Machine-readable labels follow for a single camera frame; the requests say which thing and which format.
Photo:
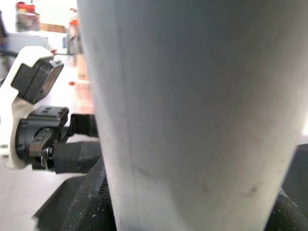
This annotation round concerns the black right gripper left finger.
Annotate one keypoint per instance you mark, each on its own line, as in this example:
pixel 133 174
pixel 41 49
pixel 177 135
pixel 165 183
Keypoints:
pixel 91 209

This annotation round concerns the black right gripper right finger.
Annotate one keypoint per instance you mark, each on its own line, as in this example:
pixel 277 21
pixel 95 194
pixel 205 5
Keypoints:
pixel 286 219

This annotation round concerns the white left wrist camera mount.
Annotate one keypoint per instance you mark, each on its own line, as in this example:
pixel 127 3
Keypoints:
pixel 24 54

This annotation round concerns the white plastic table leg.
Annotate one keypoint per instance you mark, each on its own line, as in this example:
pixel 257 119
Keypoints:
pixel 192 96

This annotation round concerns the white appliance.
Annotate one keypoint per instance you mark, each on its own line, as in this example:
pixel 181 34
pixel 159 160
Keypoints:
pixel 31 41

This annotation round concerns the black tablecloth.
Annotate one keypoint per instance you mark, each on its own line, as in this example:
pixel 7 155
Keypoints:
pixel 298 166

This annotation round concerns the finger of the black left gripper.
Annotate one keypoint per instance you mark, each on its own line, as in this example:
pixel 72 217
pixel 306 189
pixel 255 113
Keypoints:
pixel 83 125
pixel 72 157

